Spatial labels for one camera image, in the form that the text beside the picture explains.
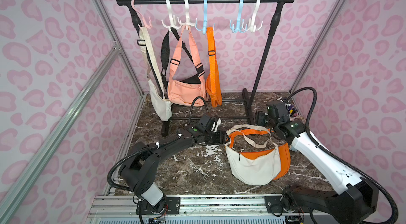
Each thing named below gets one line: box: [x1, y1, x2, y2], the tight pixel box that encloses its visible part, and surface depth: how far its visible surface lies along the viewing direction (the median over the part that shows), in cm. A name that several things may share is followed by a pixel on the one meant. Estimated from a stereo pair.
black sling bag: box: [160, 27, 205, 96], surface depth 76 cm
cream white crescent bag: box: [225, 124, 282, 186], surface depth 84 cm
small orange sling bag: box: [205, 26, 223, 108], surface depth 74 cm
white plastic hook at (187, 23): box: [177, 0, 197, 31], surface depth 67 cm
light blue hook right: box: [229, 0, 248, 33], surface depth 65 cm
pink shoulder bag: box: [167, 25, 207, 107], surface depth 87 cm
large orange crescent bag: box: [227, 129, 291, 181], surface depth 87 cm
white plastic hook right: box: [242, 0, 263, 33], surface depth 64 cm
